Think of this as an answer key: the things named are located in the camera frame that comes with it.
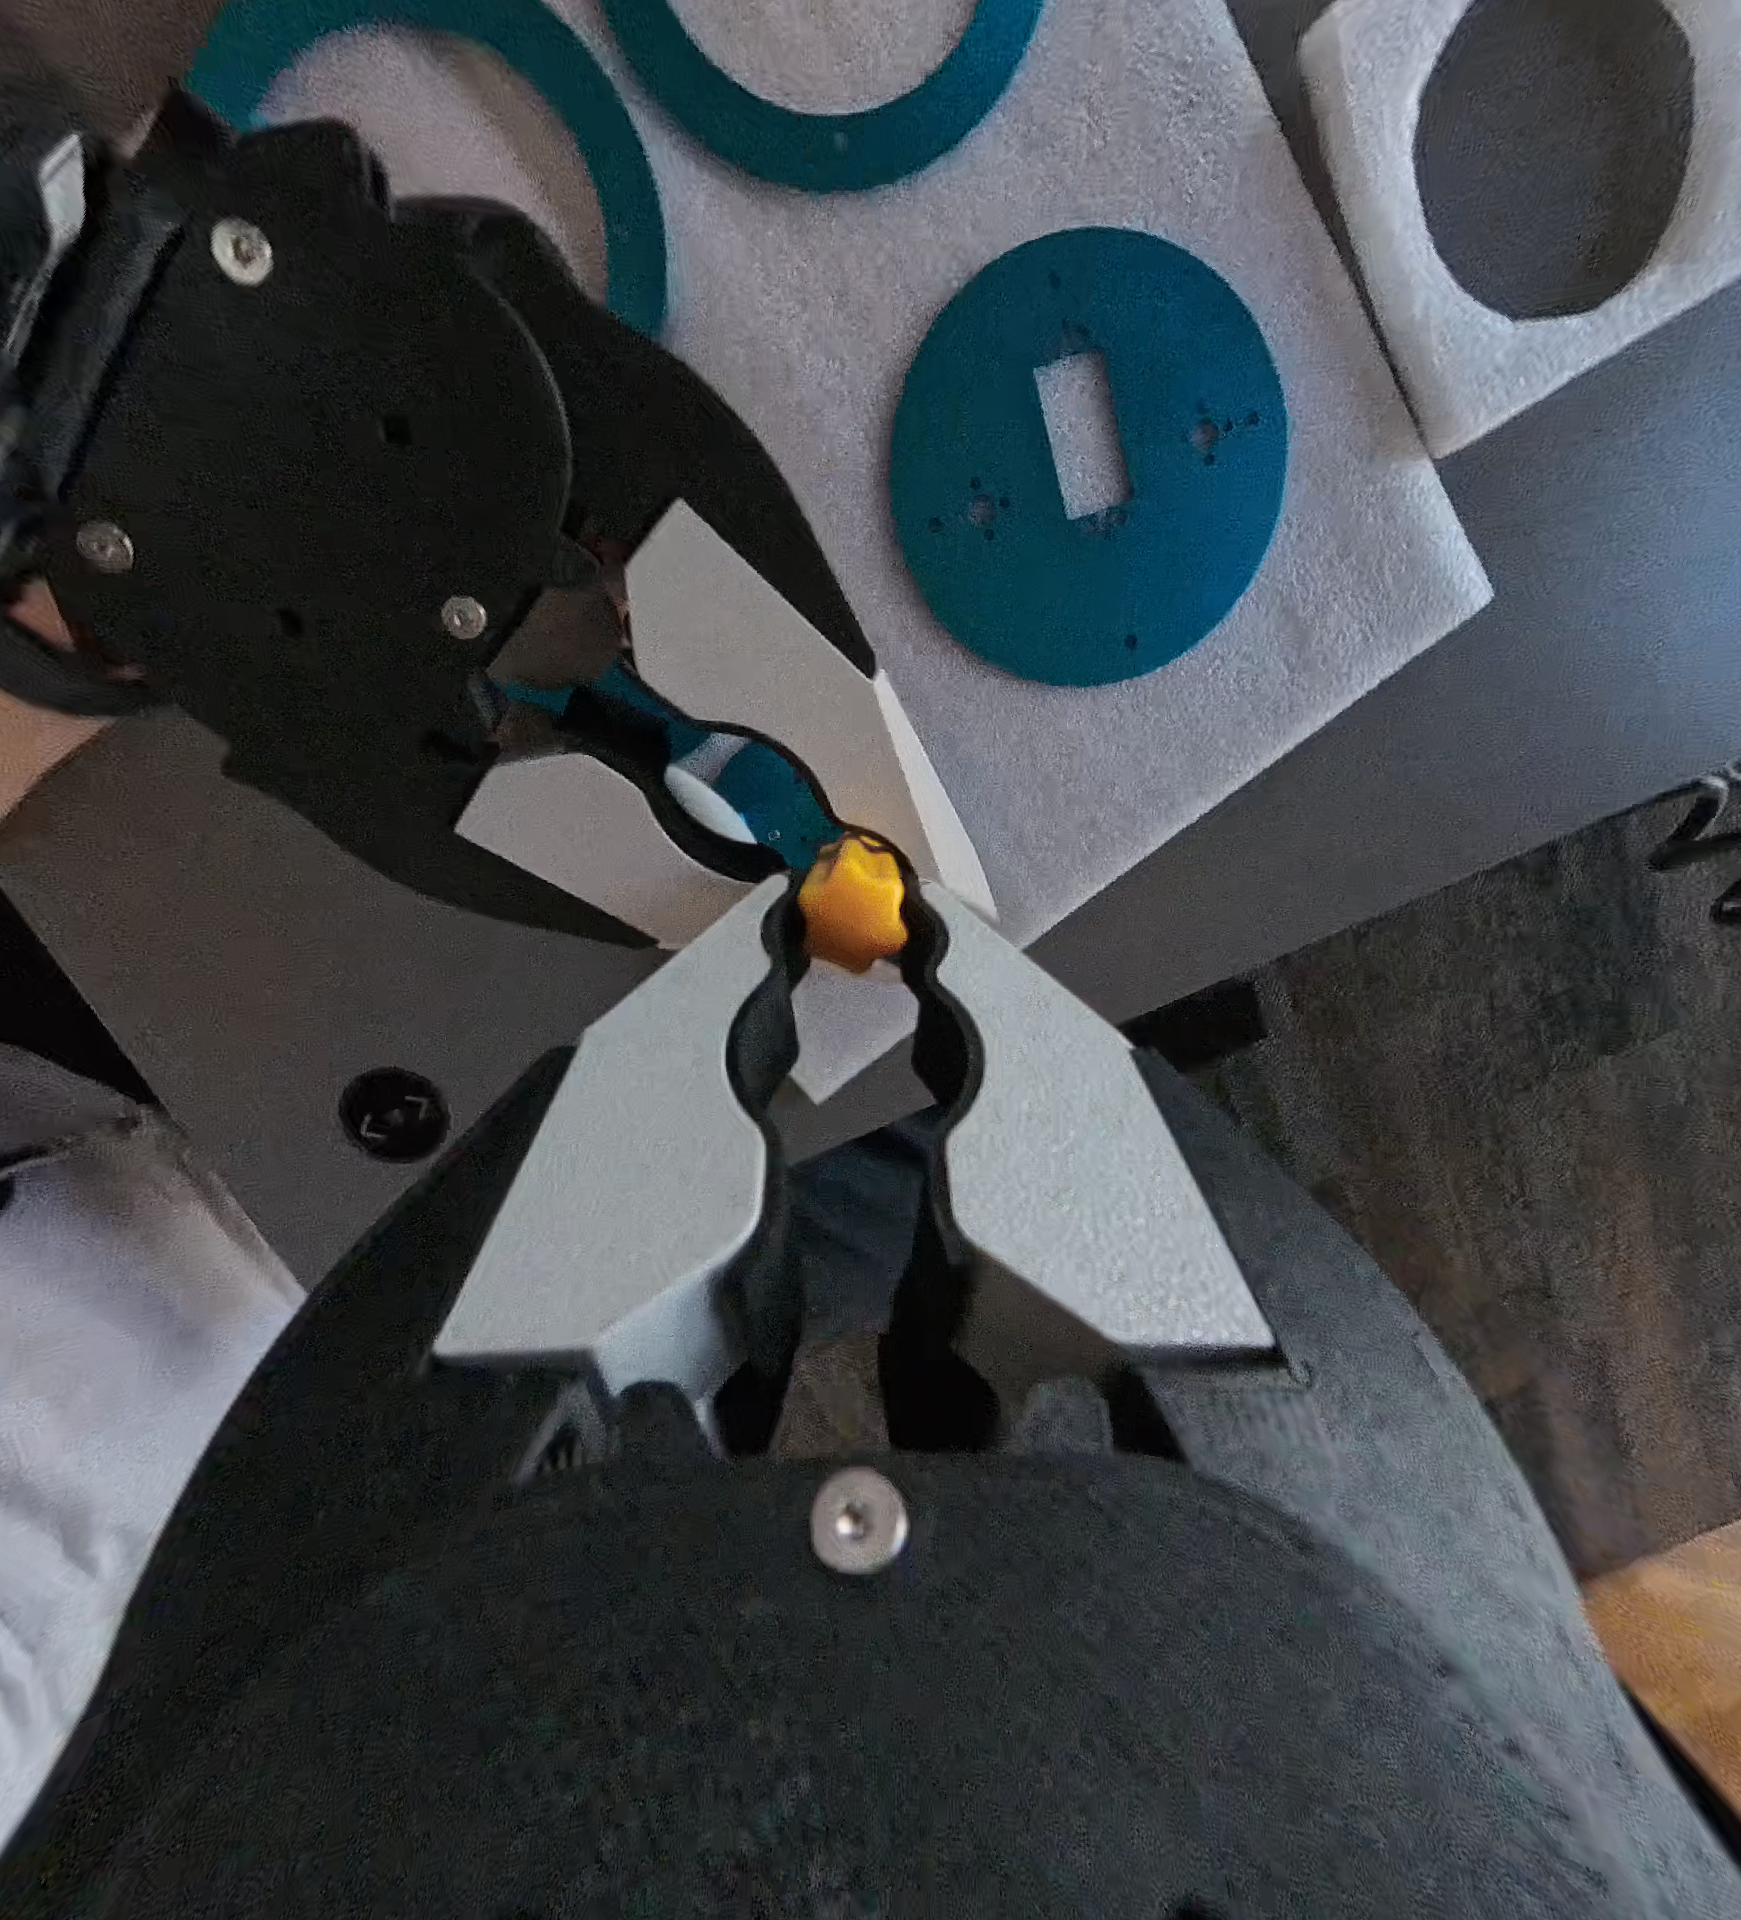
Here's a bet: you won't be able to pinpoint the blue disc with rectangular cutout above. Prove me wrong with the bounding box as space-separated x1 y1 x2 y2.
889 226 1289 690

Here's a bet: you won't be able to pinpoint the thick black coiled cable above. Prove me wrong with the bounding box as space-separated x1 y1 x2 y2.
1648 773 1741 983

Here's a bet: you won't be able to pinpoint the yellow handled screwdriver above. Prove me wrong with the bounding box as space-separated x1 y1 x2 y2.
793 832 915 973

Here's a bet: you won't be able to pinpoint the blue metal ring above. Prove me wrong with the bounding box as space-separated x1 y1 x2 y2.
596 0 1046 194
186 0 667 340

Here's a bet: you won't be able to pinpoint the white foam sheet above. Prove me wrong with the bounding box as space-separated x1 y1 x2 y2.
211 0 1495 1106

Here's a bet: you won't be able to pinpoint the black round desk grommet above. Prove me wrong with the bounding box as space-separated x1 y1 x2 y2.
335 1065 451 1166

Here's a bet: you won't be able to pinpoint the black wristband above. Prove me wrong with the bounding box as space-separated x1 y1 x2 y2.
0 617 172 723

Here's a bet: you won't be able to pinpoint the dark pants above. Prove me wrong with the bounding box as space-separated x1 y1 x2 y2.
781 1110 961 1360

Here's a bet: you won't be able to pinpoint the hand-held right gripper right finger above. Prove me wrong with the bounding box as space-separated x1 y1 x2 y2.
886 882 1281 1454

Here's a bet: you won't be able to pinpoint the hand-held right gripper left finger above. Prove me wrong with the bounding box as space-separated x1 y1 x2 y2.
431 876 813 1454

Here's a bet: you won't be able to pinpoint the white foam frame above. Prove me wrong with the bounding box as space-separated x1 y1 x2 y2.
1295 0 1741 461

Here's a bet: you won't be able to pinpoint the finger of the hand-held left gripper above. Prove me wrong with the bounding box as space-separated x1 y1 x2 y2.
614 501 1001 920
455 745 796 949

